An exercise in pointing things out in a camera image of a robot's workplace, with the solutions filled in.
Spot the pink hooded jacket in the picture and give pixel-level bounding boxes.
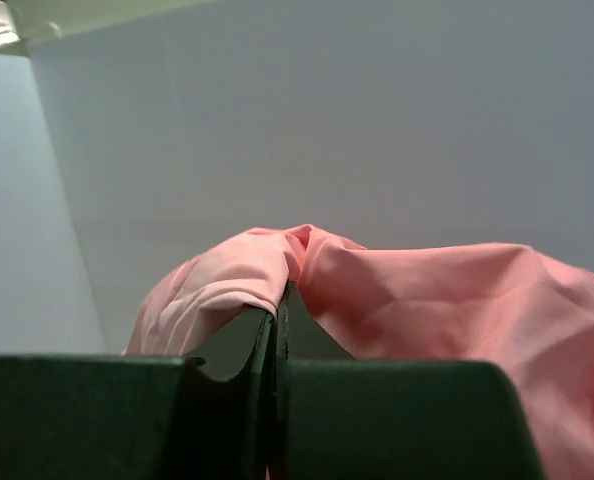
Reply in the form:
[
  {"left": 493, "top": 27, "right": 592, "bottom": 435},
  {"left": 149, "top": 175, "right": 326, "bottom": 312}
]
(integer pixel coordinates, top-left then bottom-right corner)
[{"left": 125, "top": 224, "right": 594, "bottom": 479}]

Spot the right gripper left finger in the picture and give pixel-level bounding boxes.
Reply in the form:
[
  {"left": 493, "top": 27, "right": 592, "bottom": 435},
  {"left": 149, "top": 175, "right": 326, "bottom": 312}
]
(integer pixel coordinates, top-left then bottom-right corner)
[{"left": 0, "top": 308, "right": 276, "bottom": 479}]

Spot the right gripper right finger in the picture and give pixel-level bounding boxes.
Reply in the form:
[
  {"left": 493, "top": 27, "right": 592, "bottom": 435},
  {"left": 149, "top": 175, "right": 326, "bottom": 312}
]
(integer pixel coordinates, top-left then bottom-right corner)
[{"left": 275, "top": 285, "right": 544, "bottom": 479}]

